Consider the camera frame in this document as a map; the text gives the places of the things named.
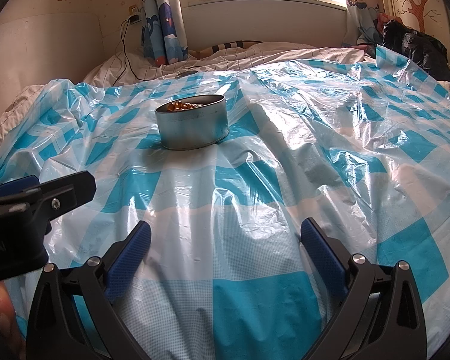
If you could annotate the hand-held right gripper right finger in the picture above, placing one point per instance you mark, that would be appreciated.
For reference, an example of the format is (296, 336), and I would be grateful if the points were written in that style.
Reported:
(322, 255)

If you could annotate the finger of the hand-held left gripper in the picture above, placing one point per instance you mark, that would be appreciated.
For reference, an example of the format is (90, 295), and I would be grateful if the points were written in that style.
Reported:
(67, 191)
(11, 188)

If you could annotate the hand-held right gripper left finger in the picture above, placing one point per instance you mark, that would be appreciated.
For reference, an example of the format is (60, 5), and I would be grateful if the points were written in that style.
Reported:
(135, 249)

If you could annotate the round metal tin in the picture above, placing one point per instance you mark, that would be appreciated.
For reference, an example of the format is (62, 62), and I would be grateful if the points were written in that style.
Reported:
(195, 129)

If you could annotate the person's left hand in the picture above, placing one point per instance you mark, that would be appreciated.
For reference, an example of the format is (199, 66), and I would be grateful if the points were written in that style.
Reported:
(2, 307)

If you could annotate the blue checked plastic sheet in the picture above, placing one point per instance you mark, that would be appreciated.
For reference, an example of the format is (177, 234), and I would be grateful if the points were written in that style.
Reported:
(285, 180)

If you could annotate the white duvet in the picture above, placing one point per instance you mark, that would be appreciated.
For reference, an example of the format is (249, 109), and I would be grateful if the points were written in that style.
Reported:
(108, 71)

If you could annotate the round metal lid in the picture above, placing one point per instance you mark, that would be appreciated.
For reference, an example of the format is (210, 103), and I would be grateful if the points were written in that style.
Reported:
(186, 75)

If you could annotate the blue cartoon curtain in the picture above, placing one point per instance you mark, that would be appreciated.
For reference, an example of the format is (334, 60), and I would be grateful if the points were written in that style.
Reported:
(165, 26)

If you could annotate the striped pillow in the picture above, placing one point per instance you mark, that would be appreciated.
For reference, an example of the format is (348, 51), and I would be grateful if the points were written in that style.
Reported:
(228, 45)

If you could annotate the black plastic bag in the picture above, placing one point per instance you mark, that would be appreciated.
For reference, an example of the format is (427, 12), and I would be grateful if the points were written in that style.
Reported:
(412, 48)

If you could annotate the white window ledge panel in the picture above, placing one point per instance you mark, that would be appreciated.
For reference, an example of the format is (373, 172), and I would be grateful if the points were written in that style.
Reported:
(266, 22)

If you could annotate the pale cartoon curtain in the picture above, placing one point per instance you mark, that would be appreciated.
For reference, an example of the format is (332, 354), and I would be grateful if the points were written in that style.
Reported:
(362, 11)

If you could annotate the black wall charger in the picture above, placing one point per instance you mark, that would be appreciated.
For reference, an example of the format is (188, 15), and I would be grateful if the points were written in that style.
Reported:
(135, 17)

